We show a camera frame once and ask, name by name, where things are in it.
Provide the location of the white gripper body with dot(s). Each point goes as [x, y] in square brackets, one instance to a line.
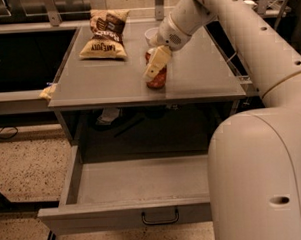
[170, 34]

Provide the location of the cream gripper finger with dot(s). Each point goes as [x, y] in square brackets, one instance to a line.
[160, 57]

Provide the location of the red coke can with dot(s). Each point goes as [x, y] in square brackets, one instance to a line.
[160, 79]

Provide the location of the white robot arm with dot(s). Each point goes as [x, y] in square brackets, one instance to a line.
[254, 157]

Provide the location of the grey cabinet with top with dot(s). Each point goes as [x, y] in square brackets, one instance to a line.
[195, 74]

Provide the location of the grey open top drawer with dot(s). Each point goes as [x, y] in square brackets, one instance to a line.
[106, 196]

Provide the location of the white ceramic bowl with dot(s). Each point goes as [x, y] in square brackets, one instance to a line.
[151, 36]

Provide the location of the yellow brown chip bag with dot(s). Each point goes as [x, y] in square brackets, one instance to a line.
[106, 42]

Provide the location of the black drawer handle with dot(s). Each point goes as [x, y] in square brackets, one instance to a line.
[160, 219]

